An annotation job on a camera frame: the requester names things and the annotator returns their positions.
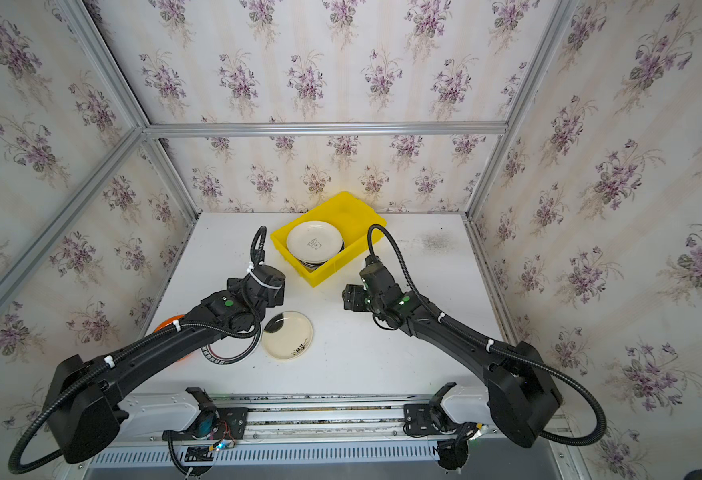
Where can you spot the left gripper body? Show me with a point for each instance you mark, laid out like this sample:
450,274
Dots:
269,283

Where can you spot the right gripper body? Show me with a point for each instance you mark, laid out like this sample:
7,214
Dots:
354,297

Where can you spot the cream plate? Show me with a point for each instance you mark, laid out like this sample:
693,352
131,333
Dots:
287,335

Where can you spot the translucent white plate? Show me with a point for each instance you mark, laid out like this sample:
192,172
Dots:
314,242

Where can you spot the black plate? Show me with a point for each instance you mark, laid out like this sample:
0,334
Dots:
312,266

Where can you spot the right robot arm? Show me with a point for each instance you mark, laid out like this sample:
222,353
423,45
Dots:
522,395

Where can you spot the green rim plate under arm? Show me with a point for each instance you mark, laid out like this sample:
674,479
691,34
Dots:
229,359

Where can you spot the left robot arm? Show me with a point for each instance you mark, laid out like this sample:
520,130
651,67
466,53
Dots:
84,395

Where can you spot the yellow plastic bin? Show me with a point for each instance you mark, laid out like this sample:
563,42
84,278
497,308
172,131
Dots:
350,216

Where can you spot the orange plate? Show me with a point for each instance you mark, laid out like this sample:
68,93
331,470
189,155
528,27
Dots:
169,322

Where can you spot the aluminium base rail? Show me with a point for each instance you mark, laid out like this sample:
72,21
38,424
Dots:
272,429

